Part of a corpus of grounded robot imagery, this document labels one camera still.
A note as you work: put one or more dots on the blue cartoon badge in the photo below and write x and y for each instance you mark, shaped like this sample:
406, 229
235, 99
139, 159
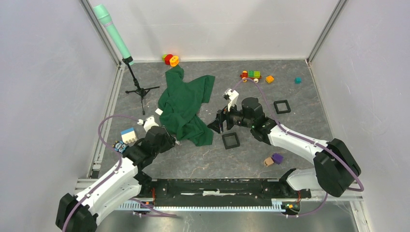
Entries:
120, 146

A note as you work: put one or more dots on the tan wooden block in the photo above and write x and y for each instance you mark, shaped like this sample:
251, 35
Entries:
268, 161

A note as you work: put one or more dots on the blue white toy brick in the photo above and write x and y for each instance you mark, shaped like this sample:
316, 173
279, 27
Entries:
128, 136

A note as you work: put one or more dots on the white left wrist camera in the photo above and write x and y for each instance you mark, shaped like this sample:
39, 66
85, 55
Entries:
148, 123

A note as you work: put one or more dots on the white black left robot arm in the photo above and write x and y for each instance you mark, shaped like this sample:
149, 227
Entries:
84, 211

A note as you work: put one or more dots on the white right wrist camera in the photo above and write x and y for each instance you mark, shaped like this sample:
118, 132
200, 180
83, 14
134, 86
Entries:
231, 96

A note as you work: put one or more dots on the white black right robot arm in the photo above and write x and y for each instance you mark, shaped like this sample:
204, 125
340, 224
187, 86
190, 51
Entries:
335, 168

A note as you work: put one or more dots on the teal small cube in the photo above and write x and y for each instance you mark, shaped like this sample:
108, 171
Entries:
298, 80

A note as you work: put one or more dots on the mint green microphone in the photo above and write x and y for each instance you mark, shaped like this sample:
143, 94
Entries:
106, 21

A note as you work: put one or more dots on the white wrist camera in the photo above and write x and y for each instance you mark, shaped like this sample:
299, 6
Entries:
231, 96
148, 123

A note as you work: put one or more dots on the orange toy brick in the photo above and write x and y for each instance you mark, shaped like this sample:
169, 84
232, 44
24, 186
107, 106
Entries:
269, 79

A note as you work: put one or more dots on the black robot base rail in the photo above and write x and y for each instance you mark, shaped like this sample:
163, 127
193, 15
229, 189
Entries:
217, 192

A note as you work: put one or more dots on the black tripod microphone stand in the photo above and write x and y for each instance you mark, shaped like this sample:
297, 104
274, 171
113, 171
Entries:
142, 92

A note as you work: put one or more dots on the colourful toy brick car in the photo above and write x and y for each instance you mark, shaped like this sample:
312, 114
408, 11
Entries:
255, 76

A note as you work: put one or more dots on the green fabric garment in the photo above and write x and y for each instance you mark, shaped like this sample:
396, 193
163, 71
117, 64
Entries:
180, 103

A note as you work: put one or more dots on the black square frame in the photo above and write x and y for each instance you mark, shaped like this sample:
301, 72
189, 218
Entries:
282, 107

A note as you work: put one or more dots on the red orange green toy blocks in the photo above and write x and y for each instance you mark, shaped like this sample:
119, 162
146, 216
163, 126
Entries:
170, 60

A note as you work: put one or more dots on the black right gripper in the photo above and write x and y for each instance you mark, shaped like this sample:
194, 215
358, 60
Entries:
222, 115

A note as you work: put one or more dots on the purple toy block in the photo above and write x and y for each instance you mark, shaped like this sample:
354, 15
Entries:
277, 158

